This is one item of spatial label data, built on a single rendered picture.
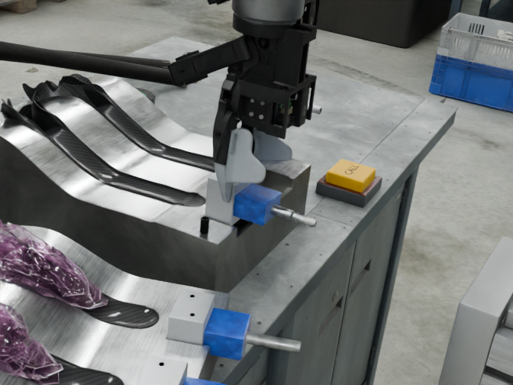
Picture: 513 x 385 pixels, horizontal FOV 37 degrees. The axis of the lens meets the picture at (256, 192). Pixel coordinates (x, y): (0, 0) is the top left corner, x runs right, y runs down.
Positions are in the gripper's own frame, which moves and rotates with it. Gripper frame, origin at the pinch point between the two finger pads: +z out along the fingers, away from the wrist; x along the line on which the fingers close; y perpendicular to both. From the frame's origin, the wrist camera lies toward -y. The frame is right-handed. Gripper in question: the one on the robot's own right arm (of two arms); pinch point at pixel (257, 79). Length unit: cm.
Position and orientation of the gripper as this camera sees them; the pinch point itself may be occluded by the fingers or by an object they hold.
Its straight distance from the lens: 118.3
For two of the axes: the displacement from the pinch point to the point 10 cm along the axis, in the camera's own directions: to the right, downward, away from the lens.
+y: 8.8, 2.8, -3.7
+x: 4.6, -3.8, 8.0
